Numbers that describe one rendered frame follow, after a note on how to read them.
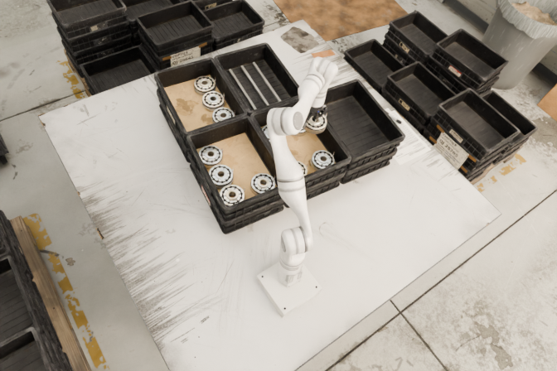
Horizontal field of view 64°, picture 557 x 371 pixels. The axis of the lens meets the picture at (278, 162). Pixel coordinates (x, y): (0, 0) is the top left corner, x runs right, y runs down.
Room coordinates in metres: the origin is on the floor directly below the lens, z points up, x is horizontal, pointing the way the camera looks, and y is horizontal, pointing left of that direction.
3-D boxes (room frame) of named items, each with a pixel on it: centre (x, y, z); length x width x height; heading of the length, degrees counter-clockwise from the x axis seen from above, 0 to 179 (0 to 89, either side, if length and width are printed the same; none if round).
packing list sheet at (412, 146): (1.54, -0.57, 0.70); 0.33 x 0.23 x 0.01; 44
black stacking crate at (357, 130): (1.41, -0.31, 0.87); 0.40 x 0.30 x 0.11; 38
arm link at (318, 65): (1.22, -0.08, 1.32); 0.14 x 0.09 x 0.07; 162
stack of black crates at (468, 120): (1.90, -1.10, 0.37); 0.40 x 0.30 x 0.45; 44
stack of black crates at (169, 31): (2.21, 0.81, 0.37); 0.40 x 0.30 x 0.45; 134
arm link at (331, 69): (1.25, -0.10, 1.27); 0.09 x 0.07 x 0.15; 72
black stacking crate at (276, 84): (1.54, 0.17, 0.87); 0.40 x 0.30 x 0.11; 38
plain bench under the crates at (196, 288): (1.21, 0.04, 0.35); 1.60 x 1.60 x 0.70; 44
